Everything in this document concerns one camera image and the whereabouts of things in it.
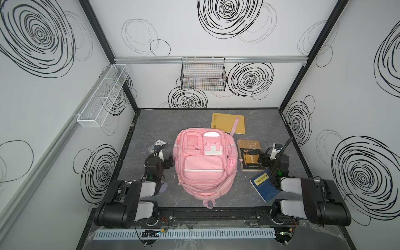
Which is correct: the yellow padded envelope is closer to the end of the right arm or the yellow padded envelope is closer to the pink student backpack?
the pink student backpack

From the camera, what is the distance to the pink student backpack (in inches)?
31.3

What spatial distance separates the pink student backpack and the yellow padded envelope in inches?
1.5

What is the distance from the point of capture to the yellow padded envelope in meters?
1.09
